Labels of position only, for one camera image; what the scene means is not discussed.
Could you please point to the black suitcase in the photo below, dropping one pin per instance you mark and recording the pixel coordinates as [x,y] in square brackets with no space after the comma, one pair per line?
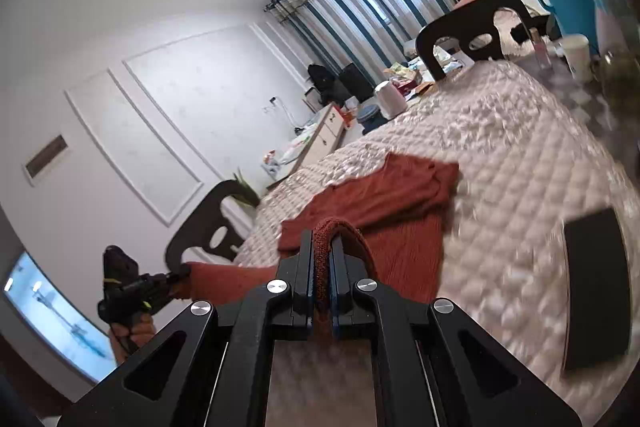
[356,82]

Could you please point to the green potted plant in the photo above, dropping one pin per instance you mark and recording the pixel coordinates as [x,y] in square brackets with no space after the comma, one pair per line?
[247,192]

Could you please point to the rust red knit sweater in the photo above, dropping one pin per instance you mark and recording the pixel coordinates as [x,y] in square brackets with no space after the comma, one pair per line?
[390,207]

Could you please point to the black backpack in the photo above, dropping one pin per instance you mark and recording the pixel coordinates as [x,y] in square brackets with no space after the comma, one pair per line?
[320,82]

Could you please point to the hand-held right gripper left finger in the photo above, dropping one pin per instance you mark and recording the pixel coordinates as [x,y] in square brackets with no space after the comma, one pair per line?
[302,267]

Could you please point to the round glass jar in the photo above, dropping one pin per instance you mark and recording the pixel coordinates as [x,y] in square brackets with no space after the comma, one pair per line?
[622,79]

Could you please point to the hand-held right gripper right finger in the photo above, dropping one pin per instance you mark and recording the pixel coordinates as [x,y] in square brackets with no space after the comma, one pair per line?
[342,272]

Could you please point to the beige quilted blanket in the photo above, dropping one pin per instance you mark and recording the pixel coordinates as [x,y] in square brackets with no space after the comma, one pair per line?
[500,157]

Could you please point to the person's left hand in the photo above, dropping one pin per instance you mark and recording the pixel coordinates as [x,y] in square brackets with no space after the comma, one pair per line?
[137,332]

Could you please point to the white electric kettle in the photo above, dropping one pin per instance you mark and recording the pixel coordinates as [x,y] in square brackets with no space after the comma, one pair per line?
[391,99]

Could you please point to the blue bucket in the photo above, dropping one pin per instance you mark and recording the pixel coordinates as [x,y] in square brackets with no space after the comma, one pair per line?
[371,118]

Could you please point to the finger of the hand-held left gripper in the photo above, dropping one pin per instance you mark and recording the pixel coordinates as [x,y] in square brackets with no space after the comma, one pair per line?
[162,278]
[160,296]

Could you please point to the wall socket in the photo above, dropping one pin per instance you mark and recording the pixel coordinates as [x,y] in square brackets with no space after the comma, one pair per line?
[271,104]

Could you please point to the black smartphone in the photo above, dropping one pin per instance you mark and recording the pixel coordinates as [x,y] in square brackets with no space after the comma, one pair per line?
[597,292]

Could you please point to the pile of snack packets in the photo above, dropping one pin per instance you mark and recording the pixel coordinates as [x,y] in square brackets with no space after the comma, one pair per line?
[415,77]

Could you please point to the white cabinet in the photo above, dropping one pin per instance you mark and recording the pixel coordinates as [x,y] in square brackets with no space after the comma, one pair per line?
[320,139]

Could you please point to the small pink bottle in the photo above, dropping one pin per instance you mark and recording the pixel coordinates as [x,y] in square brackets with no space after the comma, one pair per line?
[540,49]

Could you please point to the bright screen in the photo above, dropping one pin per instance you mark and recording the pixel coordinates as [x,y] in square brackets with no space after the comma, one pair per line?
[55,322]

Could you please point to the dark wooden chair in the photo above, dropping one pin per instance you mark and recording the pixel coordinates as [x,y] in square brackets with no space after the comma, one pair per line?
[200,217]
[450,24]

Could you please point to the wall panel box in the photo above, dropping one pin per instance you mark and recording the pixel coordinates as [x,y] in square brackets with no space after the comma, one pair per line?
[46,159]

